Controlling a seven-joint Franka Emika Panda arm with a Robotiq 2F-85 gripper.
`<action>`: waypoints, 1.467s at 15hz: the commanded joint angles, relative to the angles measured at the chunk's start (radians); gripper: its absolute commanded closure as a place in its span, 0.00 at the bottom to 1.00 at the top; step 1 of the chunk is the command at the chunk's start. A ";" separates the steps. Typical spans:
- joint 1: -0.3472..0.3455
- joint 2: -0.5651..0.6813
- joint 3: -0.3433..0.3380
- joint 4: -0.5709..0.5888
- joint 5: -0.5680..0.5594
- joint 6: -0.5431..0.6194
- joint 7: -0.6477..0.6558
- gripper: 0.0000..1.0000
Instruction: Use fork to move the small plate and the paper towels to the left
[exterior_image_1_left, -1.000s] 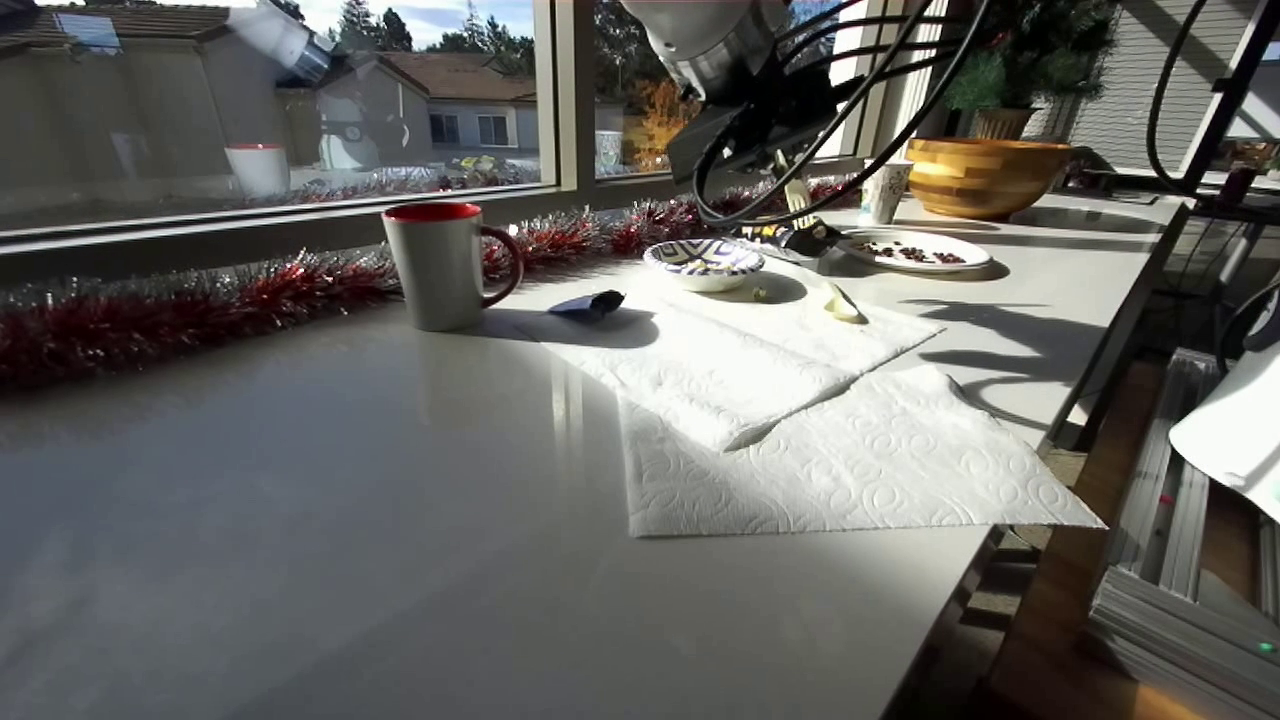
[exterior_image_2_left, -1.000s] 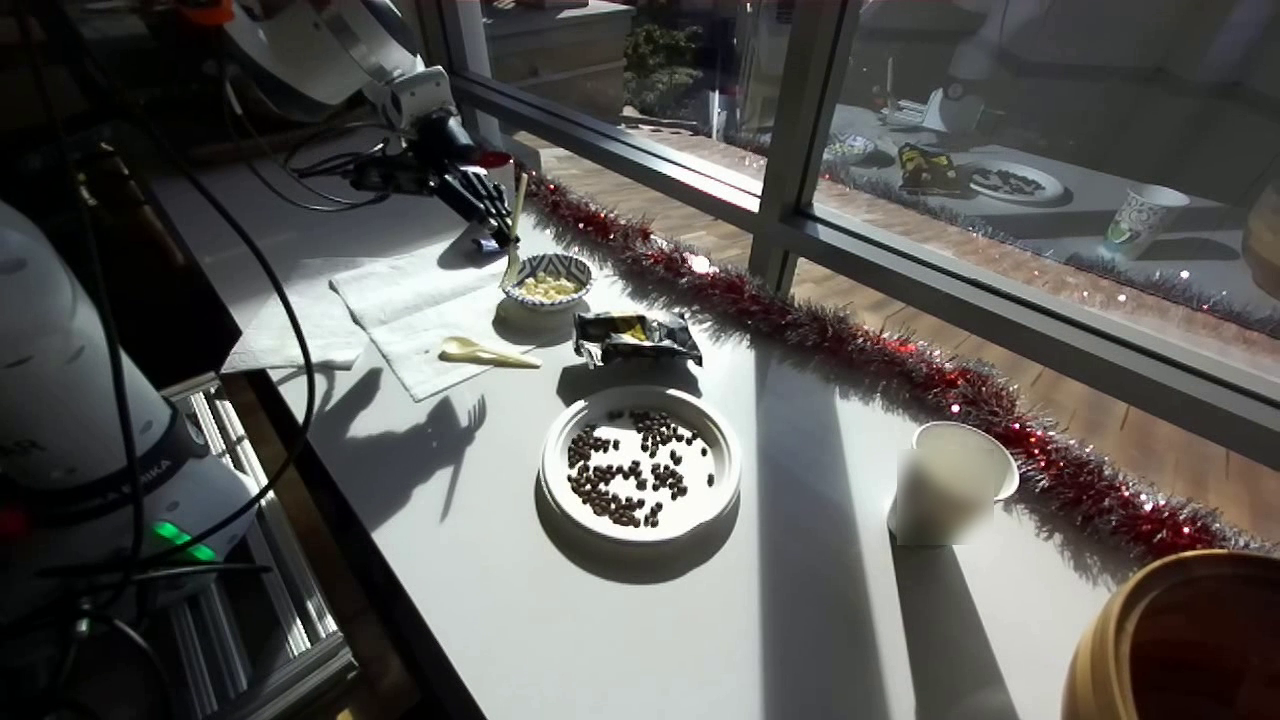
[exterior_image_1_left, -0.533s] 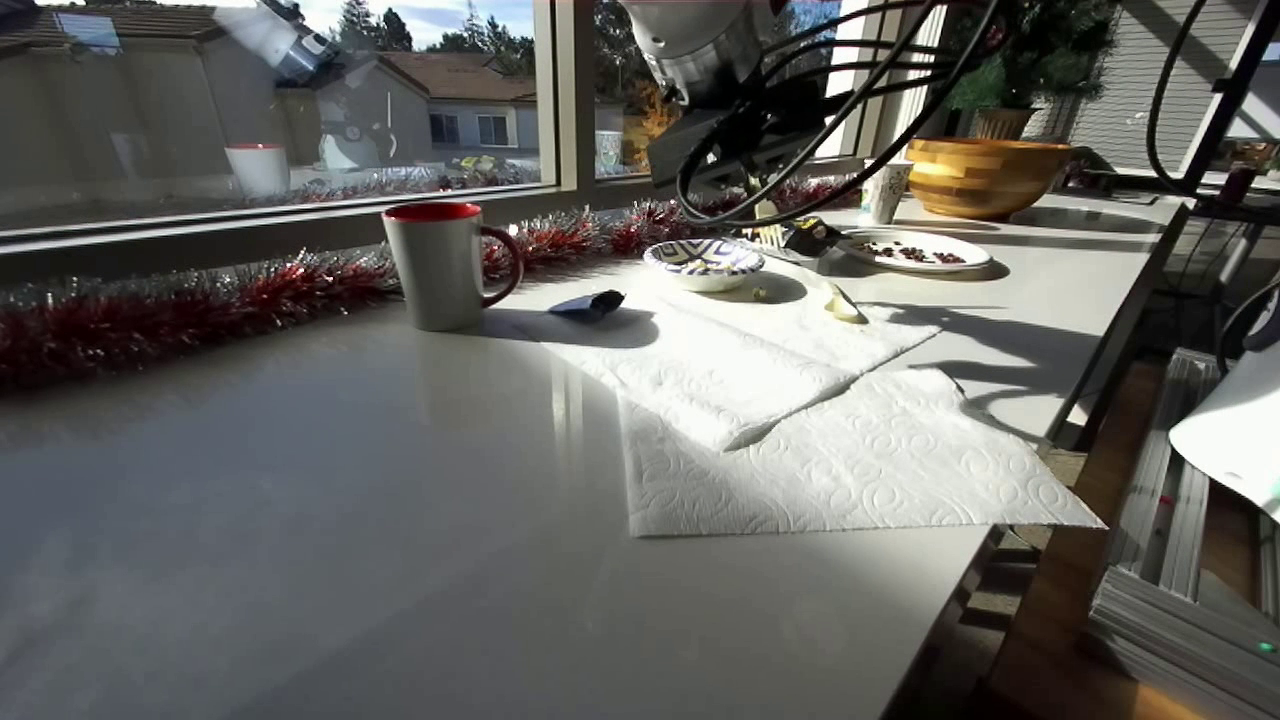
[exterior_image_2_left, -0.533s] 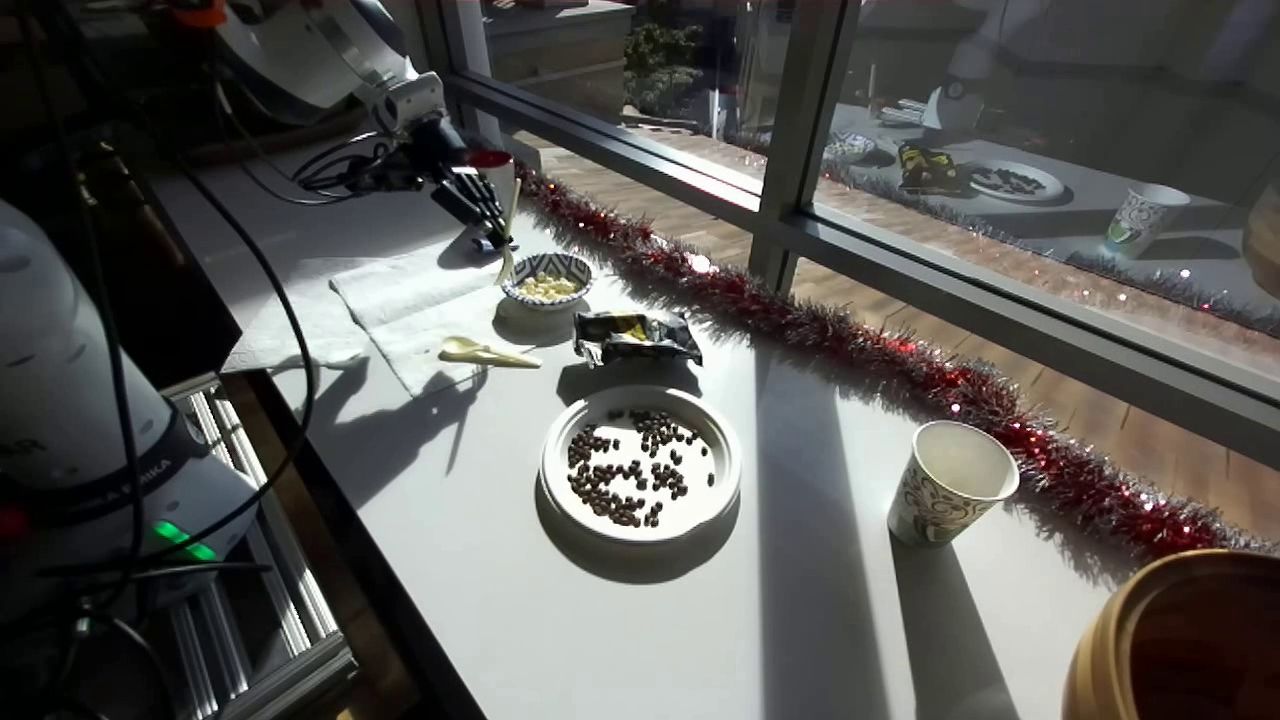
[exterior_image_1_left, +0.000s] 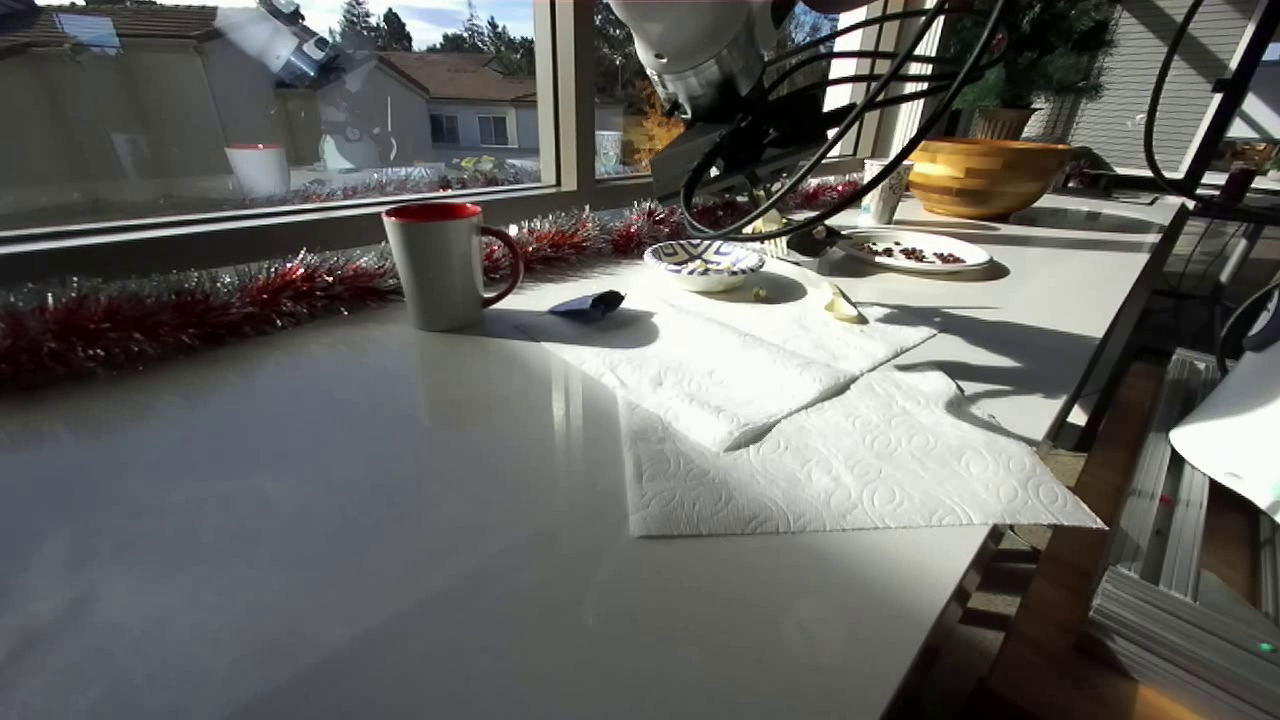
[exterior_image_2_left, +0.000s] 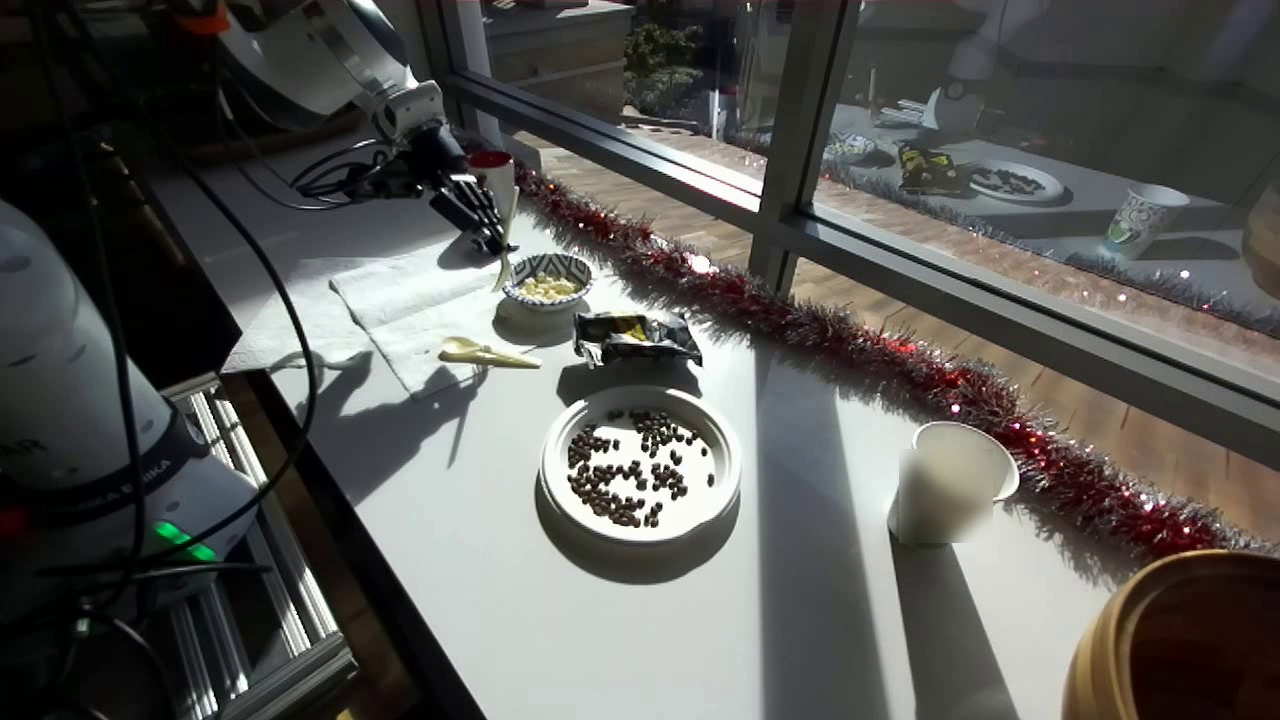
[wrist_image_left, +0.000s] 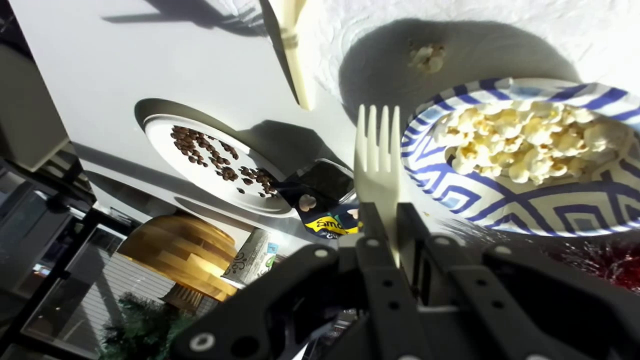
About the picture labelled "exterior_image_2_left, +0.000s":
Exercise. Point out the black yellow snack bag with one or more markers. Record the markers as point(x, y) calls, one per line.
point(636, 339)

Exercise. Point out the cream plastic spoon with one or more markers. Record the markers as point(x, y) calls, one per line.
point(482, 354)

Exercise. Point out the aluminium rail frame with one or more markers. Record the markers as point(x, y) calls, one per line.
point(265, 600)

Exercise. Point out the large white paper towel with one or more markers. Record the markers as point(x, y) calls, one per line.
point(402, 326)

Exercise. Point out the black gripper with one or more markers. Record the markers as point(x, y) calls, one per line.
point(462, 184)

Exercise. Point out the wooden bowl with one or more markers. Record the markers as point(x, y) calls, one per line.
point(1174, 640)

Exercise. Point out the patterned paper cup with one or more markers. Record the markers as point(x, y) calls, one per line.
point(942, 485)

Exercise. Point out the white plate with beans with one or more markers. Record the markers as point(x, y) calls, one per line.
point(636, 467)

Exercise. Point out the small white food bowl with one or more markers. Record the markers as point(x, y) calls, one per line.
point(547, 285)

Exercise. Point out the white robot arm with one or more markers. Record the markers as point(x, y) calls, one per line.
point(82, 361)

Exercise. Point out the small white paper towel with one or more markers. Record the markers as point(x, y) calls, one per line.
point(300, 345)

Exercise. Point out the green potted plant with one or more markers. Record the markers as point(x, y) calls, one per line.
point(680, 55)

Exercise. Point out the red tinsel garland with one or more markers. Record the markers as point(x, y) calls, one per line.
point(935, 382)

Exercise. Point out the grey window frame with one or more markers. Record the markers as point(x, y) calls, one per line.
point(800, 135)

